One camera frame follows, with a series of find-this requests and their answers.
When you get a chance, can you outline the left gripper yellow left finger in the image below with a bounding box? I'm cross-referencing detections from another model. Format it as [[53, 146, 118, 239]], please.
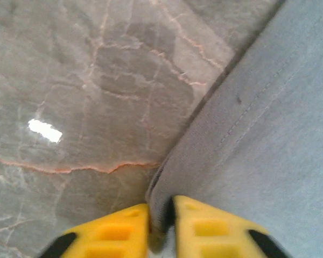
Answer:
[[39, 203, 152, 258]]

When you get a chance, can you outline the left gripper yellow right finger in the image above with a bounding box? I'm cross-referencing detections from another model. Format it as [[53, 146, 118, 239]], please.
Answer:
[[172, 195, 294, 258]]

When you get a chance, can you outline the grey t-shirt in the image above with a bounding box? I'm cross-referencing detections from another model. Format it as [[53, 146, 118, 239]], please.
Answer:
[[144, 0, 323, 258]]

